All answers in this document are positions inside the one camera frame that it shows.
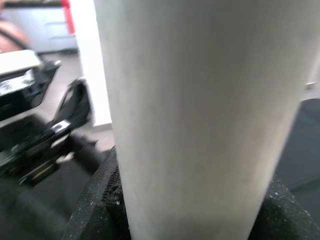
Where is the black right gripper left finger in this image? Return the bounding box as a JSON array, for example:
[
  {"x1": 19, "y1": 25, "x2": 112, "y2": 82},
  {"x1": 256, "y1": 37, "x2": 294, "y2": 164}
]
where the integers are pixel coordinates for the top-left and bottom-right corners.
[{"x1": 66, "y1": 146, "x2": 131, "y2": 240}]

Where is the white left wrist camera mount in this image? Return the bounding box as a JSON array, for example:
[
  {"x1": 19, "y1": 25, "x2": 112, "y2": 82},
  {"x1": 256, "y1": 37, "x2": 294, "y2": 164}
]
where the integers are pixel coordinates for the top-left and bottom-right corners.
[{"x1": 0, "y1": 49, "x2": 43, "y2": 76}]

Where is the grey cabinet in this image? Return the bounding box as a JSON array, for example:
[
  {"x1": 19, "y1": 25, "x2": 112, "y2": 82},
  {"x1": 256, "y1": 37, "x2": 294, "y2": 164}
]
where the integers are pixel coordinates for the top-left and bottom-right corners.
[{"x1": 0, "y1": 1, "x2": 79, "y2": 54}]

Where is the red hanging strip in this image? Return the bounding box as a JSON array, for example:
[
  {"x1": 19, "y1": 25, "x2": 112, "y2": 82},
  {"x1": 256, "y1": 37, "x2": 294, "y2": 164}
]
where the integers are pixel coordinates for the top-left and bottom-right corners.
[{"x1": 60, "y1": 0, "x2": 76, "y2": 35}]

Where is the black tablecloth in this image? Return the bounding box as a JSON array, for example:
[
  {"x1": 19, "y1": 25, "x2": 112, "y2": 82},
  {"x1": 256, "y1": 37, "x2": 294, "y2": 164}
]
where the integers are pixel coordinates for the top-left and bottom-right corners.
[{"x1": 0, "y1": 98, "x2": 320, "y2": 240}]

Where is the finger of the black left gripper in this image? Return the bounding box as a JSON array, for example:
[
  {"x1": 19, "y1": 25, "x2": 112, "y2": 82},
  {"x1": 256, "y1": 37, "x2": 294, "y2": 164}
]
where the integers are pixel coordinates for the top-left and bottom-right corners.
[
  {"x1": 52, "y1": 77, "x2": 90, "y2": 130},
  {"x1": 69, "y1": 133, "x2": 102, "y2": 176}
]

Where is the white plastic table leg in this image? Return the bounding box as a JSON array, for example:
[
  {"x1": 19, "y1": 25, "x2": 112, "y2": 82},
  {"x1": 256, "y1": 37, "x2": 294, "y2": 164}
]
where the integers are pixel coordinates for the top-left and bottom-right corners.
[{"x1": 93, "y1": 0, "x2": 317, "y2": 240}]

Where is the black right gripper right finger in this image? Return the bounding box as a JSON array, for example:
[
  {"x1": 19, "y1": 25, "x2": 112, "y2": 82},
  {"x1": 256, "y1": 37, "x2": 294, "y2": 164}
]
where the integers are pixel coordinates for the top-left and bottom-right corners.
[{"x1": 247, "y1": 174, "x2": 320, "y2": 240}]

